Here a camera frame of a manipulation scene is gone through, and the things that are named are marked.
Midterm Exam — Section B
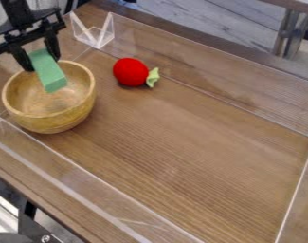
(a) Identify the clear acrylic corner bracket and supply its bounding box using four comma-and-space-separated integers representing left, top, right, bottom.
68, 12, 115, 49

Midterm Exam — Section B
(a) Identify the red plush strawberry toy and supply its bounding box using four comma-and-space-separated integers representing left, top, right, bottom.
113, 58, 160, 88

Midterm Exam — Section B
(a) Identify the metal table leg background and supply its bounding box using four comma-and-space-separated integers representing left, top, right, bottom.
272, 9, 308, 60

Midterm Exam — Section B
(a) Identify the brown wooden bowl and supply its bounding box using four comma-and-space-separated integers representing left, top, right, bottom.
1, 60, 96, 134

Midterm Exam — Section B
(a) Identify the black table frame leg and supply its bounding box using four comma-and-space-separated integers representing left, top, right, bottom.
0, 197, 64, 243

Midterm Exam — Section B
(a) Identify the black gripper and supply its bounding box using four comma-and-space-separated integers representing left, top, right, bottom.
0, 0, 65, 72

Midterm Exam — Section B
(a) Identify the green rectangular stick block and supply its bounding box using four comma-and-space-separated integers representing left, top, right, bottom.
28, 48, 67, 93

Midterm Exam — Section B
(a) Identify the clear acrylic barrier wall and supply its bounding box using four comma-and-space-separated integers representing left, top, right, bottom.
0, 113, 203, 243

